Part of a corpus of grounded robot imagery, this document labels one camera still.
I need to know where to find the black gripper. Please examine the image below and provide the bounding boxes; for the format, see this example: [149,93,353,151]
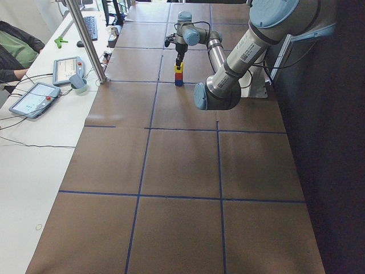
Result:
[175,43,187,67]

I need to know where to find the yellow wooden block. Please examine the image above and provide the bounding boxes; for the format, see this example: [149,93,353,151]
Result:
[175,63,184,74]

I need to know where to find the red wooden block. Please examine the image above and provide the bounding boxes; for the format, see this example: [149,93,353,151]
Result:
[175,72,183,82]

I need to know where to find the blue wooden block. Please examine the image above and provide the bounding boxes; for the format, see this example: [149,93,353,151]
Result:
[175,80,184,87]

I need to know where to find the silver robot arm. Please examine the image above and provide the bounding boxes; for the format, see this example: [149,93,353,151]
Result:
[165,1,338,111]

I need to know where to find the silver metal cylinder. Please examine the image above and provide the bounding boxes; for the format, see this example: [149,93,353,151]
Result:
[111,26,119,37]

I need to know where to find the white mounting pillar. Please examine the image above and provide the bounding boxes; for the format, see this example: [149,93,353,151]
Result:
[239,61,267,99]

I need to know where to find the black keyboard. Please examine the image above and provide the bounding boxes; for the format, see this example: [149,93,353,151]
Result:
[83,16,98,41]

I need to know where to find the blue tape roll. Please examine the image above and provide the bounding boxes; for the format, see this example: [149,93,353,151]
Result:
[69,74,87,95]

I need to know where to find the far teach pendant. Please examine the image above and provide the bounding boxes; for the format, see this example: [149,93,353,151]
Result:
[52,57,84,86]

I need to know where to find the teach pendant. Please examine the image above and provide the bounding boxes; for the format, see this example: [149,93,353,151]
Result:
[52,57,84,86]
[9,82,61,119]

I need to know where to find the green clamp tool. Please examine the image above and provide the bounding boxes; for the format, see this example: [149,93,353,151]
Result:
[54,37,68,49]

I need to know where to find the near teach pendant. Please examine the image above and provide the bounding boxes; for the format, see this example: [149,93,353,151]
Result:
[9,82,61,119]

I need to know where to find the seated person green shirt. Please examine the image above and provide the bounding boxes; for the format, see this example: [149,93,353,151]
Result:
[1,21,45,83]

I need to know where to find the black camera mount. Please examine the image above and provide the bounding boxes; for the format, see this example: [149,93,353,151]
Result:
[164,33,177,47]

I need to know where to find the black camera cable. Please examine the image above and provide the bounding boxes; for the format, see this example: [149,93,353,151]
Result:
[173,21,213,38]

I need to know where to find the aluminium frame post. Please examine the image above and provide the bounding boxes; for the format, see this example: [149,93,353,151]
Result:
[65,0,107,84]

